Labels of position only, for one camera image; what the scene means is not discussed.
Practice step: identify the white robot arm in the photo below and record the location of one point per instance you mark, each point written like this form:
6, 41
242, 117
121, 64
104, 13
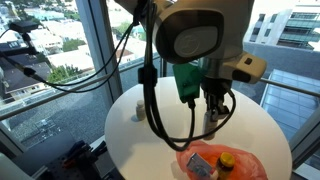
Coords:
233, 20

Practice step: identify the wide pale window mullion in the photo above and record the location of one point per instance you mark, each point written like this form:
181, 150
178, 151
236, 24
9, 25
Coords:
100, 50

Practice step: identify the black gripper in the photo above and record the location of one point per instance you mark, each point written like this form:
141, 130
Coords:
215, 88

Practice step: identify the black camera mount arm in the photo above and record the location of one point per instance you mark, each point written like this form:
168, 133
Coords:
16, 50

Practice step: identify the orange plastic bag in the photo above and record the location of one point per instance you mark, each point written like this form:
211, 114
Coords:
246, 166

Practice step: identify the metal window railing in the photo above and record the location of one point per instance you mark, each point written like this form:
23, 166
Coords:
50, 100
290, 87

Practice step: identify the brown bottle yellow cap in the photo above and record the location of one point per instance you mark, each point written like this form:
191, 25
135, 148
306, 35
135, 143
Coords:
225, 168

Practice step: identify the white cylindrical tube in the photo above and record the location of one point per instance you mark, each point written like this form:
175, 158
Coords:
210, 130

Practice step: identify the green wrist camera box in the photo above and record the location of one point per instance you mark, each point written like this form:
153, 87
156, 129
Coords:
186, 81

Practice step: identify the blue mentos container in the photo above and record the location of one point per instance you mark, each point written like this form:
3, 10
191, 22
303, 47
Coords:
198, 165

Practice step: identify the black exterior camera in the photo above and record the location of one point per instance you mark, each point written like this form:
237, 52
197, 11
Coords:
23, 26

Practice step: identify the slanted grey window frame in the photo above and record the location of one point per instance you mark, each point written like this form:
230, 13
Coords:
305, 140

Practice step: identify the dark equipment base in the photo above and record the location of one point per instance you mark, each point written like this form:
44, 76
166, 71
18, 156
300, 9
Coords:
83, 166

